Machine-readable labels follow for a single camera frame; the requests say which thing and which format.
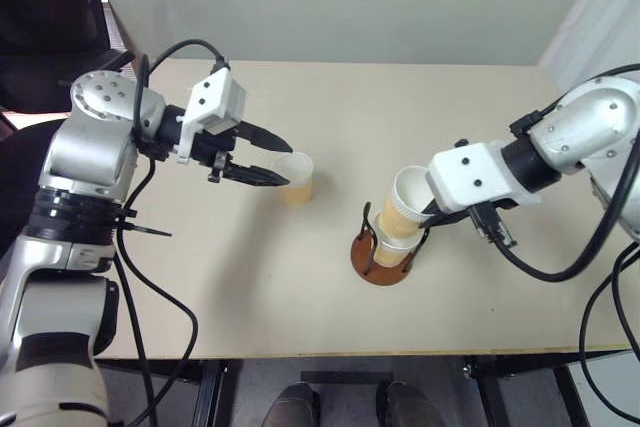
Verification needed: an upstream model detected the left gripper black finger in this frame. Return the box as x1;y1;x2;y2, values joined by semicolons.
235;120;295;154
222;162;293;187

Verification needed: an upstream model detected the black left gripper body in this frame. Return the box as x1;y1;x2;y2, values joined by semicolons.
189;124;241;184

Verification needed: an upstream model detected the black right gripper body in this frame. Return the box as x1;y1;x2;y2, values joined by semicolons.
451;195;520;223

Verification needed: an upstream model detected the tan paper cup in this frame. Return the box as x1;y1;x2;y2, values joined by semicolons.
272;151;316;207
378;165;436;240
372;214;421;268

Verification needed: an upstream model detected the black zip tie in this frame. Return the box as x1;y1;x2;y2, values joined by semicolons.
117;206;174;238

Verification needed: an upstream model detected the black crossbar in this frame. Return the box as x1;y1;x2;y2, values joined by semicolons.
299;370;394;386

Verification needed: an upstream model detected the dark rounded shape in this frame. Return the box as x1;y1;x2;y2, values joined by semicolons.
262;381;321;427
375;380;444;427

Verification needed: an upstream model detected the white panel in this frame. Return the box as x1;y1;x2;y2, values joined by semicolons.
564;351;640;427

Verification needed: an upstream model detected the black office chair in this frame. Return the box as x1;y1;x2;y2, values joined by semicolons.
0;0;137;258

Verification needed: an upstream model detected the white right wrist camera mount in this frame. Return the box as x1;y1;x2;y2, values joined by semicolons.
425;141;542;216

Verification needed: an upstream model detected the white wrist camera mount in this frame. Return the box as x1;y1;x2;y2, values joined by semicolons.
174;68;248;164
425;141;542;216

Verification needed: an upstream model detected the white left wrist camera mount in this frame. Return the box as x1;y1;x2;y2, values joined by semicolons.
174;68;248;164

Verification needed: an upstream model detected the wire cup holder brown base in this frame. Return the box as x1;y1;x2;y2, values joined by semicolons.
350;201;431;287

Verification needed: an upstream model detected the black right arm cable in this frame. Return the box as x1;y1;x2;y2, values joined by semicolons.
578;241;640;427

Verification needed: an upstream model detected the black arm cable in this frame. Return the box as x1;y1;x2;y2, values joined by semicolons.
113;246;161;427
578;241;640;427
113;38;232;427

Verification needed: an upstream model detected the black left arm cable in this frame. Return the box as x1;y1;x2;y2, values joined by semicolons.
113;246;161;427
113;38;232;427

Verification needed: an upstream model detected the black table frame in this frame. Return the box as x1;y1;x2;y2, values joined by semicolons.
94;349;631;427

